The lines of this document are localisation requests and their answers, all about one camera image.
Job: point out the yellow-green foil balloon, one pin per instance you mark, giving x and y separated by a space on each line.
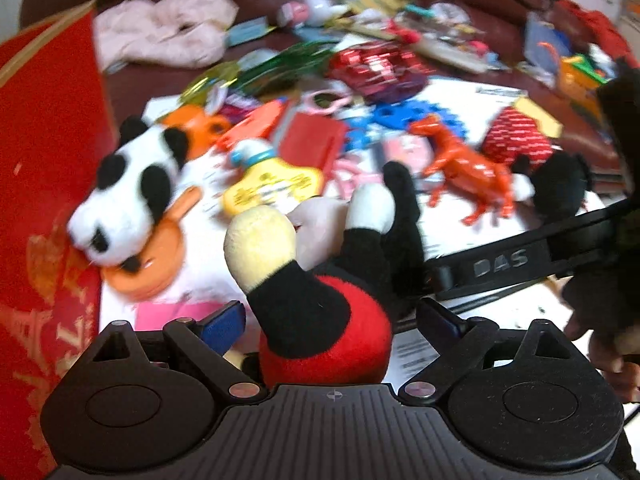
210 80

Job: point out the pink toy phone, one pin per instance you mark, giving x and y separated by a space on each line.
165 317

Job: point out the pink heart sunglasses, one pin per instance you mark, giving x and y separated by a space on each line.
325 100

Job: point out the red black mouse plush toy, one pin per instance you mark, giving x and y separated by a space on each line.
320 310

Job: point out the white and blue toy figure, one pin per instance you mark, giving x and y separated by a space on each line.
250 152

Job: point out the black plush piece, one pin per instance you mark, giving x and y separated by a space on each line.
560 185

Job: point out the green plastic packet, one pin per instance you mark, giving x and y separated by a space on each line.
285 67

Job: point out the red foil balloon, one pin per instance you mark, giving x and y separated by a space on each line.
375 70

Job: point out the orange toy water gun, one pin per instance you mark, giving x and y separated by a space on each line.
255 122

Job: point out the orange plastic toy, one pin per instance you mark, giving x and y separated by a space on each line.
585 80

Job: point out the yellow star cartoon toy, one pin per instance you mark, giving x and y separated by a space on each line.
270 187

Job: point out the red and grey toy box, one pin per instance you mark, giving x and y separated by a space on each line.
310 142

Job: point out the orange toy pot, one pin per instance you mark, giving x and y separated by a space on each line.
200 127

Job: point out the red gift bag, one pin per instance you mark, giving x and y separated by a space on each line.
45 200

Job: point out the orange toy horse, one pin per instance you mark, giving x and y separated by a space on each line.
465 165

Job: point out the red dotted plush piece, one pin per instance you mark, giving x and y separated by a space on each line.
520 140

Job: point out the yellow paper card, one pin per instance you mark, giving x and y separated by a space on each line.
540 115

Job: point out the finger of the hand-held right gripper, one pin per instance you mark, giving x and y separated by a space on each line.
437 277

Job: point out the pink card box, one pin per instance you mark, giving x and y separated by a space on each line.
407 155

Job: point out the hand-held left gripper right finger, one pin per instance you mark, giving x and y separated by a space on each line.
440 322

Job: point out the orange toy frying pan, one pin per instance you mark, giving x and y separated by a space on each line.
160 255

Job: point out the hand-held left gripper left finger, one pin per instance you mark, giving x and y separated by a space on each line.
222 327

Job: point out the red fabric item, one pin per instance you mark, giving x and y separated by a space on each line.
595 30

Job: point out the pink curved plastic toy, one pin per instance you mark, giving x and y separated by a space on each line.
350 175

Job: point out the clear plastic box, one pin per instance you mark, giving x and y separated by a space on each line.
547 45

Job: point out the purple cup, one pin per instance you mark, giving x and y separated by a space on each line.
235 105

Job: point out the pink and white toy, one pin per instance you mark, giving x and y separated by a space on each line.
305 10

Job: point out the blue toy gear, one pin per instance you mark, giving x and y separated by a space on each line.
395 112

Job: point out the white instruction sheet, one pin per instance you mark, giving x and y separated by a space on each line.
475 105

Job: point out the person's right hand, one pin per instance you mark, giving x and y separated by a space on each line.
607 350

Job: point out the pink padded jacket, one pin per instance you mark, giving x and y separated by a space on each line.
165 30

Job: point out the panda plush toy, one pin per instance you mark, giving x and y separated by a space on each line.
125 195

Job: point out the light blue tag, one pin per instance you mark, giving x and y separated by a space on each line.
247 30

